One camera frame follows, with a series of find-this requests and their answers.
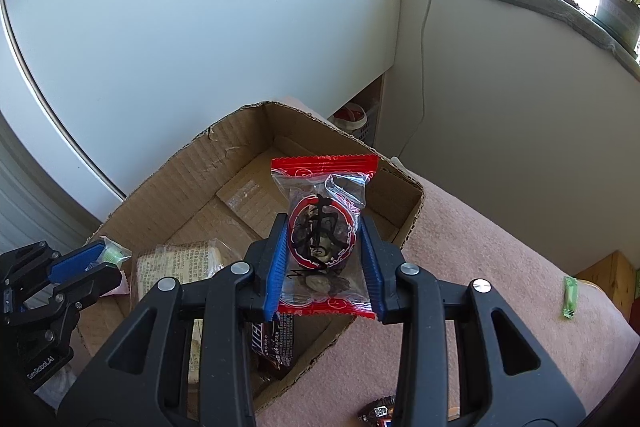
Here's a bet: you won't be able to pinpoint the pale green candy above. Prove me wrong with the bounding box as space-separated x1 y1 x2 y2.
96 236 132 269

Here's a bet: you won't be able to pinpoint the snickers bar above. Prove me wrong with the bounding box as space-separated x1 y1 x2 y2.
357 395 395 427
250 312 294 381

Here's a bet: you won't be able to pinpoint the red clear nut packet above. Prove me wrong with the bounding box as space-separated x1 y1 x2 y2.
270 154 378 319

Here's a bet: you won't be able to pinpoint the cracker pack in box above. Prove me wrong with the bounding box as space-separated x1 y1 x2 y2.
133 239 227 400

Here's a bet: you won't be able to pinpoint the pink blanket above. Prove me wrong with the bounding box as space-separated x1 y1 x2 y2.
253 157 639 426

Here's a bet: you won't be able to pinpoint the far green candy packet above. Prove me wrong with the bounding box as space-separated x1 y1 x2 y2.
562 275 579 320

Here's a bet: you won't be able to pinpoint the white cabinet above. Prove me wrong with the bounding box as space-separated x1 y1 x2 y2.
1 0 399 219

